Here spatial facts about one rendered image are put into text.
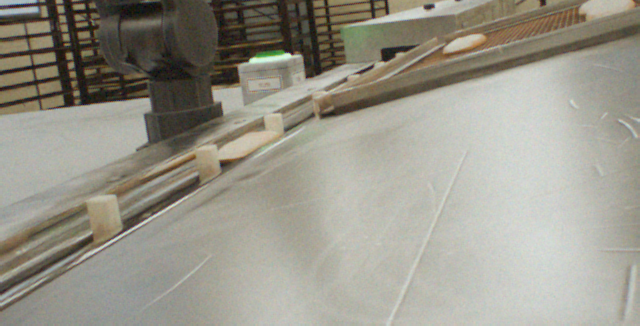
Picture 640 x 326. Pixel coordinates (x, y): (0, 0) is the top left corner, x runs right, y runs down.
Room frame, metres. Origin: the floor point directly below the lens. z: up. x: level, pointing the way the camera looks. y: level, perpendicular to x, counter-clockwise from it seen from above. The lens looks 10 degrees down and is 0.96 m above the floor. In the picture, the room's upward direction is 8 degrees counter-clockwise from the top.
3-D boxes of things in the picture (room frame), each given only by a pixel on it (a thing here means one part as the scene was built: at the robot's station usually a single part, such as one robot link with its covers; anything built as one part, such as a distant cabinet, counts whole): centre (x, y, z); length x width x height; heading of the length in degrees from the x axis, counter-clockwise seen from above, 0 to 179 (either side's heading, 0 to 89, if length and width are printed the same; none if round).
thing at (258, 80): (1.09, 0.05, 0.84); 0.08 x 0.08 x 0.11; 71
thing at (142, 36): (0.88, 0.15, 0.94); 0.09 x 0.05 x 0.10; 153
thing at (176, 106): (0.90, 0.15, 0.86); 0.12 x 0.09 x 0.08; 172
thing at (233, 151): (0.67, 0.06, 0.86); 0.10 x 0.04 x 0.01; 161
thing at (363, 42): (1.84, -0.34, 0.89); 1.25 x 0.18 x 0.09; 161
